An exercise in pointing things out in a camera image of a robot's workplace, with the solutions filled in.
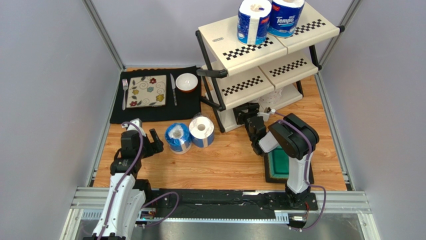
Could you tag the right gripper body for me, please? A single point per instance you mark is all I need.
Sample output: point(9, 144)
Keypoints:
point(248, 116)

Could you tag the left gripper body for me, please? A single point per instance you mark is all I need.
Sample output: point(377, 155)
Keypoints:
point(145, 148)

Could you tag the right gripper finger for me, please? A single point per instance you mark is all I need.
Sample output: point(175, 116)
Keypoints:
point(251, 108)
point(240, 114)

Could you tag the blue paper roll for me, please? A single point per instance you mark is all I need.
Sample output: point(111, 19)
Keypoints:
point(178, 138)

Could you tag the white roll with blue band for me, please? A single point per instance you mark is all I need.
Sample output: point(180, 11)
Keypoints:
point(202, 131)

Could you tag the Tempo paper roll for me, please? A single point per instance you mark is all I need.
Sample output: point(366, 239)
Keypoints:
point(253, 21)
point(284, 17)

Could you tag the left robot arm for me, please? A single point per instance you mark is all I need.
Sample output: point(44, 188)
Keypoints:
point(126, 194)

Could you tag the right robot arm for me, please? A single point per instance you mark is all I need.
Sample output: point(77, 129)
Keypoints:
point(295, 137)

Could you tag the cream checkered three-tier shelf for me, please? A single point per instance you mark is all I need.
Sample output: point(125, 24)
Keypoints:
point(236, 75)

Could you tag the green square glazed plate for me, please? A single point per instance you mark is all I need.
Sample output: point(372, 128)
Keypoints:
point(279, 167)

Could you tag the floral square plate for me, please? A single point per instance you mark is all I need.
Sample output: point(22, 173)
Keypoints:
point(147, 91)

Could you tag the black cloth placemat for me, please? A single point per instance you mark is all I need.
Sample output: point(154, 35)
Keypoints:
point(188, 104)

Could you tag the silver fork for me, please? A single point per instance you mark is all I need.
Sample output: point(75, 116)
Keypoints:
point(125, 87)

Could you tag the white and orange bowl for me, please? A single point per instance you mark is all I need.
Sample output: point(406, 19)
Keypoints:
point(186, 82)

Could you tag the silver table knife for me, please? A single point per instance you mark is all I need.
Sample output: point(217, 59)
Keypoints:
point(173, 87)

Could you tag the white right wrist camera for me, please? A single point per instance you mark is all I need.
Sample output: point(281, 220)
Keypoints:
point(267, 112)

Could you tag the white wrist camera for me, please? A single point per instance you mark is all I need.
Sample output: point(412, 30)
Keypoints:
point(267, 112)
point(134, 125)

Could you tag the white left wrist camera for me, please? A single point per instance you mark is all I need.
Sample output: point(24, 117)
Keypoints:
point(134, 125)

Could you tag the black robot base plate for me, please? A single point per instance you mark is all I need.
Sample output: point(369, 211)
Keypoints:
point(223, 204)

